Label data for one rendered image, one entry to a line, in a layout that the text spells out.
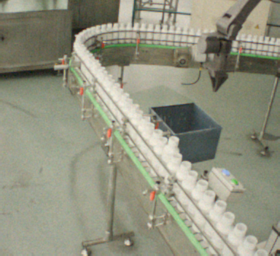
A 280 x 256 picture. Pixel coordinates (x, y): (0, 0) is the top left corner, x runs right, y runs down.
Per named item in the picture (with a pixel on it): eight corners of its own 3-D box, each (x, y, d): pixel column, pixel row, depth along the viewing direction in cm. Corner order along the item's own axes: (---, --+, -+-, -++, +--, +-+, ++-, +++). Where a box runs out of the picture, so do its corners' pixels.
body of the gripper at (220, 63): (202, 68, 134) (205, 49, 130) (224, 67, 138) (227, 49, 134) (212, 75, 128) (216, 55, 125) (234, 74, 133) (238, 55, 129)
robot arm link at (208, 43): (240, 25, 121) (225, 18, 128) (213, 24, 116) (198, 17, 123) (233, 57, 127) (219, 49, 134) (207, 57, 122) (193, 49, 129)
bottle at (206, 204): (191, 233, 126) (201, 198, 118) (192, 221, 131) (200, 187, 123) (208, 234, 125) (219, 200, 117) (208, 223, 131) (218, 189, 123)
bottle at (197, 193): (201, 223, 130) (211, 189, 122) (185, 222, 130) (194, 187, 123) (201, 212, 136) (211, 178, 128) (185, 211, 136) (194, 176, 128)
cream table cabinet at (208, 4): (243, 57, 636) (256, -7, 580) (257, 71, 582) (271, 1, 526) (184, 52, 620) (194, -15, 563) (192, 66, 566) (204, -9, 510)
